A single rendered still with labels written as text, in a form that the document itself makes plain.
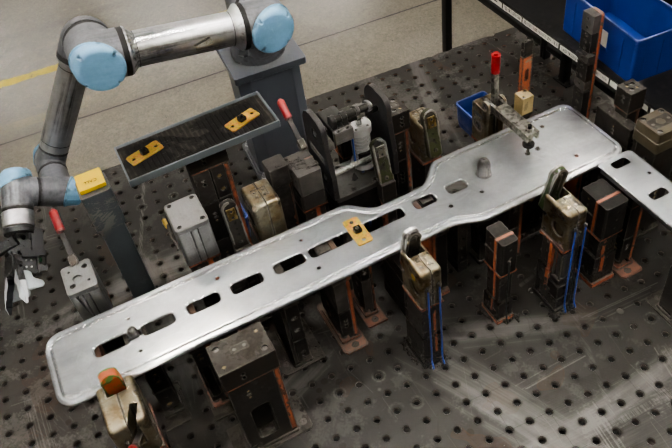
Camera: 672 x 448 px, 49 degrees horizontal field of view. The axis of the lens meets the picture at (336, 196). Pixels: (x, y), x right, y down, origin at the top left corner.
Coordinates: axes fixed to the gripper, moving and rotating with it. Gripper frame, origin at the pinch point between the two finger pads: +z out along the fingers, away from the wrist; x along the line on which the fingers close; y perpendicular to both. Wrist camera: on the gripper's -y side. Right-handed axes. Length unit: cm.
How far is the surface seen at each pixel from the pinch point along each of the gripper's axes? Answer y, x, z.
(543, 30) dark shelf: 125, -77, -55
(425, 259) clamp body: 61, -77, 9
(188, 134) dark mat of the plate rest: 31, -39, -32
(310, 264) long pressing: 47, -56, 4
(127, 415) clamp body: 5, -50, 30
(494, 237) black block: 79, -81, 6
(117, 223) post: 17.8, -23.3, -14.6
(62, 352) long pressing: 1.7, -26.9, 14.2
